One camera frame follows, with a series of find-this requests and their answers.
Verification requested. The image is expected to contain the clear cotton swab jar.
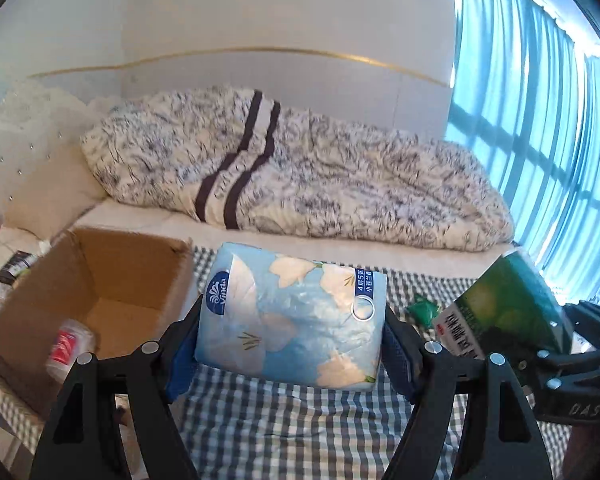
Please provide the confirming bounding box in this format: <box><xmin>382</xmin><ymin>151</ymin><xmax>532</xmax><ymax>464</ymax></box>
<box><xmin>45</xmin><ymin>320</ymin><xmax>96</xmax><ymax>384</ymax></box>

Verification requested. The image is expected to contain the green white medicine box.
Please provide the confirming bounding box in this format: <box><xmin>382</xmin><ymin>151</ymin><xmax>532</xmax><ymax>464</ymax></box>
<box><xmin>432</xmin><ymin>248</ymin><xmax>573</xmax><ymax>364</ymax></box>

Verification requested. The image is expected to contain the blue floral tissue pack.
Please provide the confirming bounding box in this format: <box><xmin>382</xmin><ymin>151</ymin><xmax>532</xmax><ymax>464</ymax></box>
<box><xmin>195</xmin><ymin>243</ymin><xmax>388</xmax><ymax>390</ymax></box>

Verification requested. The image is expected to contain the checkered bed cloth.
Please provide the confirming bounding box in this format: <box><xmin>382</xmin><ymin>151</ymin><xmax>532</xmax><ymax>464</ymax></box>
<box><xmin>0</xmin><ymin>246</ymin><xmax>574</xmax><ymax>480</ymax></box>

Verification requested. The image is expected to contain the brown cardboard box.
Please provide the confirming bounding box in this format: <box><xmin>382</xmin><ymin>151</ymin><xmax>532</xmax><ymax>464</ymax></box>
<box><xmin>0</xmin><ymin>228</ymin><xmax>193</xmax><ymax>419</ymax></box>

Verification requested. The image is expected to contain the black small box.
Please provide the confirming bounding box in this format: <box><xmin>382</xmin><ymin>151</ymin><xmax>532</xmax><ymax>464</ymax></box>
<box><xmin>0</xmin><ymin>250</ymin><xmax>38</xmax><ymax>283</ymax></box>

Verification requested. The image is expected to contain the beige pillow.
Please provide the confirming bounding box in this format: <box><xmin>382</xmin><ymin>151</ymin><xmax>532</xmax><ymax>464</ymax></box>
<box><xmin>4</xmin><ymin>144</ymin><xmax>108</xmax><ymax>240</ymax></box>

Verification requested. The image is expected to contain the blue window curtain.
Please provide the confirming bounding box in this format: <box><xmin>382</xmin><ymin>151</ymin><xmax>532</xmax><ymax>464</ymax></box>
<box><xmin>446</xmin><ymin>0</ymin><xmax>600</xmax><ymax>301</ymax></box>

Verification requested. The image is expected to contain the floral patterned duvet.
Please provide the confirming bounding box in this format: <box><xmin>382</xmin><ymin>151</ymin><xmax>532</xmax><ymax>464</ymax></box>
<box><xmin>81</xmin><ymin>87</ymin><xmax>515</xmax><ymax>252</ymax></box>

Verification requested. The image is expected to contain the white tufted headboard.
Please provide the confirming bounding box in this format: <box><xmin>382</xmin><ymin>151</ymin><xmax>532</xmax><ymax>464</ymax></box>
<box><xmin>0</xmin><ymin>79</ymin><xmax>122</xmax><ymax>218</ymax></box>

